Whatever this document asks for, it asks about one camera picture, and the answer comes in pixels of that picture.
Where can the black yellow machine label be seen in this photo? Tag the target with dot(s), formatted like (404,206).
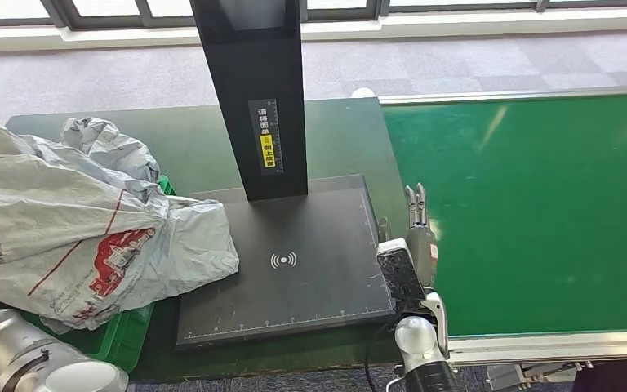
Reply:
(266,138)

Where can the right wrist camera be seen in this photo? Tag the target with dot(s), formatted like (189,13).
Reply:
(397,270)

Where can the plain pale grey parcel bag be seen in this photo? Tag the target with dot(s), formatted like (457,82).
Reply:
(200,243)

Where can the white parcel bag red print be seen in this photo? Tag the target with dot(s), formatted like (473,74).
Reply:
(48,216)

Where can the green plastic crate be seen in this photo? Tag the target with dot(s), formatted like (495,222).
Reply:
(124,335)

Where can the dark boxy object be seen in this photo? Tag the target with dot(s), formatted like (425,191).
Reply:
(616,379)

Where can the green conveyor belt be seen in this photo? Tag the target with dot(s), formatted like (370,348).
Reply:
(535,189)

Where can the dark window frame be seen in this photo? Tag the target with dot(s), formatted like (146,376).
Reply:
(129,11)

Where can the black inbound scanner machine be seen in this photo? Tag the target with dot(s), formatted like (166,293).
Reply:
(259,65)

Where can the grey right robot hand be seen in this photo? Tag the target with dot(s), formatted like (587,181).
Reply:
(420,243)

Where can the dark green table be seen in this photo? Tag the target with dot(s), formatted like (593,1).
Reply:
(194,140)

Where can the white window sill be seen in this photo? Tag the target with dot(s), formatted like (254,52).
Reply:
(454,24)

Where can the grey printed parcel bag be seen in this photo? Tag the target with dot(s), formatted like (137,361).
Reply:
(113,149)

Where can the small white round object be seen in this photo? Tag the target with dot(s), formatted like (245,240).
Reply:
(363,92)

